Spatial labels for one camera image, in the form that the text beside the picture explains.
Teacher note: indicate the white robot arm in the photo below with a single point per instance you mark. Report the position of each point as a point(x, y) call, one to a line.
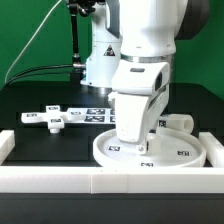
point(132, 58)

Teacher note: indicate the white fence block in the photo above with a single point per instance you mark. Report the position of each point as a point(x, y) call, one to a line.
point(214, 149)
point(7, 143)

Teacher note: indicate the white front fence bar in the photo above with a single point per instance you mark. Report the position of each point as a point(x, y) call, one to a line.
point(17, 179)

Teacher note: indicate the white marker sheet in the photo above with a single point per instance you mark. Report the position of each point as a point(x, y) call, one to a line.
point(91, 115)

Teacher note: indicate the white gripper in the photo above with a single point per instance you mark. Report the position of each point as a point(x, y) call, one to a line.
point(141, 93)

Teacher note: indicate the white cross table base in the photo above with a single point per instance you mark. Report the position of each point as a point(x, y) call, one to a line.
point(54, 117)

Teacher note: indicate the white round table top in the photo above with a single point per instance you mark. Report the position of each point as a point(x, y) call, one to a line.
point(165, 148)

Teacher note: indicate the black camera stand pole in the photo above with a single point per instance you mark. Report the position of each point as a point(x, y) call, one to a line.
point(84, 8)

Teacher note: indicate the white left fence block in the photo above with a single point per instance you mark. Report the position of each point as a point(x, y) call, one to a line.
point(7, 143)

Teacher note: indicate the white right fence block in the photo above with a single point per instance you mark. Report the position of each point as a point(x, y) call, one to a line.
point(214, 149)

